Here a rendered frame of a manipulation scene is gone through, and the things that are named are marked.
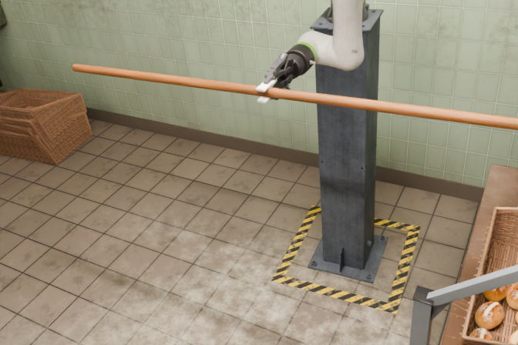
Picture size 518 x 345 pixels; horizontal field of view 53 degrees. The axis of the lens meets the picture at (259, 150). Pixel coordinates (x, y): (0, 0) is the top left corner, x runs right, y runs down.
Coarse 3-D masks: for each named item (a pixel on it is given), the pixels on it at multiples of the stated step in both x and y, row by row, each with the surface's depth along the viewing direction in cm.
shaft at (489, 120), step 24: (96, 72) 185; (120, 72) 179; (144, 72) 175; (264, 96) 155; (288, 96) 151; (312, 96) 147; (336, 96) 144; (456, 120) 130; (480, 120) 127; (504, 120) 125
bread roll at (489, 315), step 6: (480, 306) 149; (486, 306) 147; (492, 306) 147; (498, 306) 147; (480, 312) 147; (486, 312) 146; (492, 312) 145; (498, 312) 146; (480, 318) 146; (486, 318) 145; (492, 318) 145; (498, 318) 145; (480, 324) 146; (486, 324) 145; (492, 324) 145; (498, 324) 146
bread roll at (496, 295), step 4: (496, 288) 153; (500, 288) 153; (504, 288) 153; (508, 288) 155; (484, 292) 155; (488, 292) 154; (492, 292) 153; (496, 292) 152; (500, 292) 152; (504, 292) 153; (488, 296) 154; (492, 296) 153; (496, 296) 152; (500, 296) 152; (504, 296) 153; (492, 300) 153; (496, 300) 153
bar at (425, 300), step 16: (496, 272) 102; (512, 272) 99; (416, 288) 116; (448, 288) 110; (464, 288) 107; (480, 288) 105; (416, 304) 114; (432, 304) 112; (448, 304) 112; (416, 320) 117; (416, 336) 120
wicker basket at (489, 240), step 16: (496, 208) 167; (512, 208) 165; (496, 224) 171; (512, 224) 168; (496, 240) 174; (512, 240) 171; (496, 256) 169; (512, 256) 169; (480, 272) 146; (480, 304) 154; (512, 320) 148; (464, 336) 130; (496, 336) 145
